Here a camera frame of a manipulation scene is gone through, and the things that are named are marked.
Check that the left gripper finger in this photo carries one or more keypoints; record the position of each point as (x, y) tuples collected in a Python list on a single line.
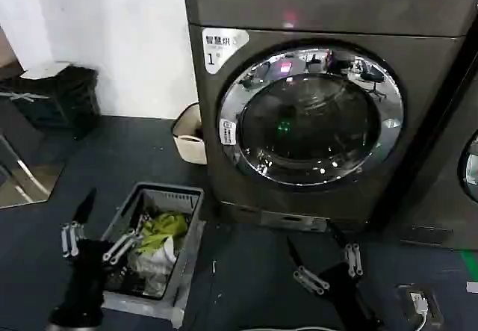
[(84, 207), (123, 247)]

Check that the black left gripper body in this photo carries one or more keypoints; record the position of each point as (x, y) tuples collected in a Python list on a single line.
[(84, 282)]

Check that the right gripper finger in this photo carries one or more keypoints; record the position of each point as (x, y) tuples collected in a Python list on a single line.
[(351, 256), (304, 271)]

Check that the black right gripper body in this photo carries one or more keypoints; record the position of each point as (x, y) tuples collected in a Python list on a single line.
[(341, 278)]

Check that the white cloth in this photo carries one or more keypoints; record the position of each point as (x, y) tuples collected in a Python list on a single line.
[(164, 256)]

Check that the green cloth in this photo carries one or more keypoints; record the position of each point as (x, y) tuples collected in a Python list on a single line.
[(164, 228)]

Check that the grey plastic laundry basket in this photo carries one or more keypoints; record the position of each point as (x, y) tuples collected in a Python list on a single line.
[(186, 241)]

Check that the black plastic crate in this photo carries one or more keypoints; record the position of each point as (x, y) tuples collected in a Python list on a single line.
[(71, 99)]

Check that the white waste bin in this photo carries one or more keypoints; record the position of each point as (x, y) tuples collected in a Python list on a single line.
[(190, 148)]

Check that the round glass dryer door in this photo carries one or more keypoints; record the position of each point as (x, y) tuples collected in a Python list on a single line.
[(471, 166), (310, 122)]

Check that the grey dryer with number label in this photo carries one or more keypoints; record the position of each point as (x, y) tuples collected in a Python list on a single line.
[(328, 2)]

